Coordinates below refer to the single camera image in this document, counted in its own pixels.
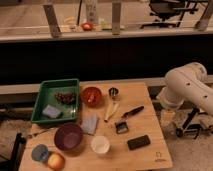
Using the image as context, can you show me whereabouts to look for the black eraser block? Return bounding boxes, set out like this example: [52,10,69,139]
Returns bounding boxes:
[127,135,151,150]

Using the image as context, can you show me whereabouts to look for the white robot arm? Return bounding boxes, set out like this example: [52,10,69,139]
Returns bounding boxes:
[157,62,213,116]

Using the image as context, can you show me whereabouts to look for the small metal cup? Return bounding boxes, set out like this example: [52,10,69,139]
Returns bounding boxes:
[108,87,119,100]

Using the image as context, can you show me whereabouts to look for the orange bowl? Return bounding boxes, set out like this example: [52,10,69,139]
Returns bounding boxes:
[81,87,102,107]

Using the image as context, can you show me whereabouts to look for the bunch of dark grapes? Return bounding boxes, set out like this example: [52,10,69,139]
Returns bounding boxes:
[55,93,75,105]

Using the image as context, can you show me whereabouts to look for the grey folded cloth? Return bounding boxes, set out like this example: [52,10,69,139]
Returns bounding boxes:
[81,115,98,135]

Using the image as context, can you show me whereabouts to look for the black binder clip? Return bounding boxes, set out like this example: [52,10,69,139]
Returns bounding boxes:
[115,121,129,134]

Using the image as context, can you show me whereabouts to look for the white cup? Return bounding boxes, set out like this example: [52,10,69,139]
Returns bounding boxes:
[91,136,110,155]

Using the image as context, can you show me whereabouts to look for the green plastic tray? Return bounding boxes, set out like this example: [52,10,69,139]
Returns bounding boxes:
[31,79,80,125]

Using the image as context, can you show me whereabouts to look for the blue sponge in tray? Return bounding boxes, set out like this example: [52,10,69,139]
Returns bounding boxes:
[42,105,61,119]

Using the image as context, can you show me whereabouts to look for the red fruit on shelf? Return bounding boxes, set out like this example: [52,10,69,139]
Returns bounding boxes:
[81,23,93,31]

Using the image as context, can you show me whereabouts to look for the purple bowl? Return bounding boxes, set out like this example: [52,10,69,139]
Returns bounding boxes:
[54,123,83,151]

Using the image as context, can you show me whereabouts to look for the red yellow apple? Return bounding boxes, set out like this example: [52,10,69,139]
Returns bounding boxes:
[47,153,65,170]

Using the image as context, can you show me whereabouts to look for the blue round lid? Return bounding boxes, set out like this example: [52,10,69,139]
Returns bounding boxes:
[31,144,49,163]

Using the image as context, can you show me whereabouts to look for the black office chair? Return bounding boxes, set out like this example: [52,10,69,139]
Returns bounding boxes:
[141,0,209,29]

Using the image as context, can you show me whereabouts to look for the black handled knife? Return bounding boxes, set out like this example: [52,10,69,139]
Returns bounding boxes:
[121,106,144,118]

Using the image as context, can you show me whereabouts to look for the black stand with cables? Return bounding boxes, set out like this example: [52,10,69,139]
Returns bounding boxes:
[175,108,213,138]

